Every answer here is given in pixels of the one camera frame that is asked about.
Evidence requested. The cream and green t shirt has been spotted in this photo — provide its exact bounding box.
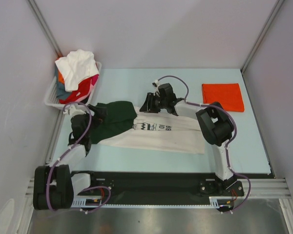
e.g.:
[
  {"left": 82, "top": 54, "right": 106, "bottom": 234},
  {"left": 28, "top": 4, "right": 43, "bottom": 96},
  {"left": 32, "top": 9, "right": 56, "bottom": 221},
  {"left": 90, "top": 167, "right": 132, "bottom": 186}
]
[{"left": 90, "top": 101, "right": 205, "bottom": 154}]

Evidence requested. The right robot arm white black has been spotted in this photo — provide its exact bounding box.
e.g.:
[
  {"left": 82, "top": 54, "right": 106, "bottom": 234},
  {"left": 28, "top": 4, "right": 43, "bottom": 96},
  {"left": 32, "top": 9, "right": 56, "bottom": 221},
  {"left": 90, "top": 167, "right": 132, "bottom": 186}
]
[{"left": 140, "top": 82, "right": 236, "bottom": 195}]

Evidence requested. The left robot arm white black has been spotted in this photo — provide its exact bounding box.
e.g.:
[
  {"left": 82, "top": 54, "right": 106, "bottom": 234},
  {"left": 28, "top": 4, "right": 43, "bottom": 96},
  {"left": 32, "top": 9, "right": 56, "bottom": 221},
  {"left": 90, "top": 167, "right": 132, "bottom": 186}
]
[{"left": 33, "top": 102, "right": 107, "bottom": 211}]

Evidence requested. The red t shirt in basket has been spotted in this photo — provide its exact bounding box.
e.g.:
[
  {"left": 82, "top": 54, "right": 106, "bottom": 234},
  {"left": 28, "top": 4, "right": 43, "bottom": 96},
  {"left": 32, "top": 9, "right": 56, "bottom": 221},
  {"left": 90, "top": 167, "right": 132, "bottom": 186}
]
[{"left": 59, "top": 78, "right": 93, "bottom": 104}]

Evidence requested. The pink garment in basket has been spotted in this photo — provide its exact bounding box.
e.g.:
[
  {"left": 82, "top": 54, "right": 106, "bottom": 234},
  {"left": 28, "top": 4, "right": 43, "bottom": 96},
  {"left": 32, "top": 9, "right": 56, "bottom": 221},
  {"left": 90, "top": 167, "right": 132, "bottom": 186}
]
[{"left": 89, "top": 74, "right": 100, "bottom": 91}]

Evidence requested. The grey blue garment in basket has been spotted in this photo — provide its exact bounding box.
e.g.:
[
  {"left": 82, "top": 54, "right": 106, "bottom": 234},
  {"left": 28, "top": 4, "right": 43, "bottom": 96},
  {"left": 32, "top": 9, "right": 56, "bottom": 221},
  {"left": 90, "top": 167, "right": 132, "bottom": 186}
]
[{"left": 54, "top": 66, "right": 71, "bottom": 100}]

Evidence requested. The white plastic laundry basket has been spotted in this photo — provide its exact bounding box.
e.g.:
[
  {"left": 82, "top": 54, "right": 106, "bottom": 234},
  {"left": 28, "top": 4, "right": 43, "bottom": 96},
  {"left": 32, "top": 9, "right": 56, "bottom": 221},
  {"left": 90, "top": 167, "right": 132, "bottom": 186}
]
[{"left": 43, "top": 60, "right": 103, "bottom": 111}]

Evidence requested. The orange garment in basket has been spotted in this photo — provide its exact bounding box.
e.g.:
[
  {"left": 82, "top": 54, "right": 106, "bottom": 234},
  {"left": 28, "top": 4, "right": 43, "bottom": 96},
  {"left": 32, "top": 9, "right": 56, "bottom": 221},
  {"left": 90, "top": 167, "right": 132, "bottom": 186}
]
[{"left": 58, "top": 71, "right": 64, "bottom": 84}]

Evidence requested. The white t shirt in basket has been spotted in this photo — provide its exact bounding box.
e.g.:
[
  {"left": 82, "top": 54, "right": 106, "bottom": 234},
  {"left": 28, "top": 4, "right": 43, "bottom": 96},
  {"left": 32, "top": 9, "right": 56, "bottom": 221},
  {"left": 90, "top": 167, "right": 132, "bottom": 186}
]
[{"left": 55, "top": 49, "right": 99, "bottom": 92}]

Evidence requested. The folded orange t shirt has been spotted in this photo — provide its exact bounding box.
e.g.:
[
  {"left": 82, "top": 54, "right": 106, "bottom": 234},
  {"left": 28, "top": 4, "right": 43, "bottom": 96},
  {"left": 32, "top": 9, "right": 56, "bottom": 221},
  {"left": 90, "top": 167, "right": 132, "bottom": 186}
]
[{"left": 202, "top": 83, "right": 245, "bottom": 112}]

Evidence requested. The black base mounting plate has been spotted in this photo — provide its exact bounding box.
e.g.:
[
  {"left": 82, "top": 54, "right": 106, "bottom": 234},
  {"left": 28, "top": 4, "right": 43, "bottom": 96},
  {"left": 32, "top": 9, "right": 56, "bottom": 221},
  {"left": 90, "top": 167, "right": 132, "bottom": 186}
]
[{"left": 70, "top": 170, "right": 275, "bottom": 205}]

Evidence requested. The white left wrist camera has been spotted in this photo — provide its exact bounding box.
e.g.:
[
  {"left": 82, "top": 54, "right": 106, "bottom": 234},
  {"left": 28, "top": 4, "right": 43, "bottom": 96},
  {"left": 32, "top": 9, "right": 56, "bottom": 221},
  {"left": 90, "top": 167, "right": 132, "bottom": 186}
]
[{"left": 63, "top": 104, "right": 86, "bottom": 117}]

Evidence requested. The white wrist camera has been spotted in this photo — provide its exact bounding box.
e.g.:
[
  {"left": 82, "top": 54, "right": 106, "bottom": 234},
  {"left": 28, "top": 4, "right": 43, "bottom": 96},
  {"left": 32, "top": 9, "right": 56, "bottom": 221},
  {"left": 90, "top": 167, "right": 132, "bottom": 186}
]
[
  {"left": 63, "top": 104, "right": 86, "bottom": 117},
  {"left": 152, "top": 80, "right": 161, "bottom": 93}
]

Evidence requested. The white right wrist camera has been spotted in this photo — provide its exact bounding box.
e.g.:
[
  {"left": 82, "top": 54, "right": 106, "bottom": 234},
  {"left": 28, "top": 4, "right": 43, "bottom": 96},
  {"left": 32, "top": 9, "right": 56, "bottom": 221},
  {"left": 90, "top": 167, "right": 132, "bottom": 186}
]
[{"left": 152, "top": 80, "right": 161, "bottom": 93}]

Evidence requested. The white slotted cable duct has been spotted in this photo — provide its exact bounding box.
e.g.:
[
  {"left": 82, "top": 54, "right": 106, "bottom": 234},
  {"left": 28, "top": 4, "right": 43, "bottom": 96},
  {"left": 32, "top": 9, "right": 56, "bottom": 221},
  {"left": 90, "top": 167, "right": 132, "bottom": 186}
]
[{"left": 71, "top": 197, "right": 233, "bottom": 210}]

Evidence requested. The aluminium frame rail front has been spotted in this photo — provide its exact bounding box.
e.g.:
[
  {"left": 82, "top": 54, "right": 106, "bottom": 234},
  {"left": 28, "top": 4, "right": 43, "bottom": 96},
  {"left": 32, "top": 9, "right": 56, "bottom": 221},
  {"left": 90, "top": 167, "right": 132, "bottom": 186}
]
[{"left": 27, "top": 179, "right": 290, "bottom": 199}]

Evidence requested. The left aluminium corner post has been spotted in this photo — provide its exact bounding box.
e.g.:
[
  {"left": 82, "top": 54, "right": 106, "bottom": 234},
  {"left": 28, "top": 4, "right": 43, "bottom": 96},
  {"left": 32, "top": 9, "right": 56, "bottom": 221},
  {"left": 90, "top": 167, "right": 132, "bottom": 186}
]
[{"left": 26, "top": 0, "right": 62, "bottom": 57}]

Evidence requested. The aluminium corner post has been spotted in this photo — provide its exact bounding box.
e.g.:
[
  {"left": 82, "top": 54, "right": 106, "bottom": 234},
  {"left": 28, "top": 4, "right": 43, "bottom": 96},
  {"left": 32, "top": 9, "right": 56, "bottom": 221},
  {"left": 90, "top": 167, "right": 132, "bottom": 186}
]
[
  {"left": 26, "top": 0, "right": 62, "bottom": 57},
  {"left": 240, "top": 0, "right": 286, "bottom": 75}
]

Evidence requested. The right aluminium corner post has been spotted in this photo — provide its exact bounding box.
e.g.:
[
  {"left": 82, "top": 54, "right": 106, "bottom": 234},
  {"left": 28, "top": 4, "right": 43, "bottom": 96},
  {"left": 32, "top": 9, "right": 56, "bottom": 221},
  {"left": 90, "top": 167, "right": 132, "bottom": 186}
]
[{"left": 240, "top": 0, "right": 286, "bottom": 75}]

